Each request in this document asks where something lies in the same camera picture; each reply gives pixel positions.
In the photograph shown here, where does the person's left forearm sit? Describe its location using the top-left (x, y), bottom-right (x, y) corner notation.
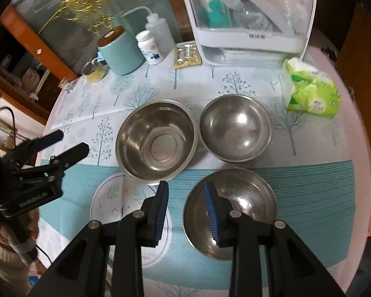
top-left (0, 229), bottom-right (30, 297)

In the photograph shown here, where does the translucent wash bottle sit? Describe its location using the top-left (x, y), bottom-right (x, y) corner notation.
top-left (121, 5), bottom-right (176, 57)

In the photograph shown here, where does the teal canister with wooden lid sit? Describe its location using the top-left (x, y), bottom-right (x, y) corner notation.
top-left (98, 25), bottom-right (145, 76)

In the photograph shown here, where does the green tissue pack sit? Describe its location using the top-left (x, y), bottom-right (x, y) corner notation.
top-left (281, 57), bottom-right (341, 119)

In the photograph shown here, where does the white storage box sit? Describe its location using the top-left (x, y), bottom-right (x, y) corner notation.
top-left (176, 0), bottom-right (317, 67)

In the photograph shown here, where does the wooden framed glass door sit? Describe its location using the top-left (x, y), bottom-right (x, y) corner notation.
top-left (0, 0), bottom-right (192, 81)

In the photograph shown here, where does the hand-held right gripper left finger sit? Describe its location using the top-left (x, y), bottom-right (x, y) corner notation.
top-left (28, 180), bottom-right (170, 297)

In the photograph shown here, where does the teal bottle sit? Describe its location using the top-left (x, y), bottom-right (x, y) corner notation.
top-left (206, 0), bottom-right (231, 28)

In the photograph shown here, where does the large steel bowl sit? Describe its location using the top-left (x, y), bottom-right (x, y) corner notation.
top-left (115, 99), bottom-right (199, 184)

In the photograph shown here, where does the pink-based steel bowl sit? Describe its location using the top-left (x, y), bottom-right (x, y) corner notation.
top-left (182, 168), bottom-right (278, 261)

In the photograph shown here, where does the blister pill pack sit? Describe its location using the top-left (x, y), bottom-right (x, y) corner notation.
top-left (173, 41), bottom-right (202, 69)

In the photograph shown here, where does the small steel bowl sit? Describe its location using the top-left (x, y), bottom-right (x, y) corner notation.
top-left (199, 95), bottom-right (273, 163)

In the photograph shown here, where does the white pill bottle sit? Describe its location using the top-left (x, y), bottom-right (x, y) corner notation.
top-left (135, 30), bottom-right (164, 65)

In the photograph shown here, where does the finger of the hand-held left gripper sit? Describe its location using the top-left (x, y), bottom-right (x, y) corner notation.
top-left (0, 129), bottom-right (64, 168)
top-left (12, 142), bottom-right (90, 180)

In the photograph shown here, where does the yellow round container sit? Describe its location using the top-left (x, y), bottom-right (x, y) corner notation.
top-left (81, 60), bottom-right (109, 83)

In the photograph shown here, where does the small glass cup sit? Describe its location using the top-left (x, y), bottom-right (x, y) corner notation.
top-left (59, 77), bottom-right (75, 93)

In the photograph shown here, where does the black cable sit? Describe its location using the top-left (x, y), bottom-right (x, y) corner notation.
top-left (0, 108), bottom-right (18, 144)

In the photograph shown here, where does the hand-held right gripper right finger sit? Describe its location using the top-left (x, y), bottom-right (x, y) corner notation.
top-left (203, 181), bottom-right (348, 297)

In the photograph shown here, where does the person's left hand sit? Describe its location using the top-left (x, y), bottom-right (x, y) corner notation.
top-left (23, 209), bottom-right (40, 248)

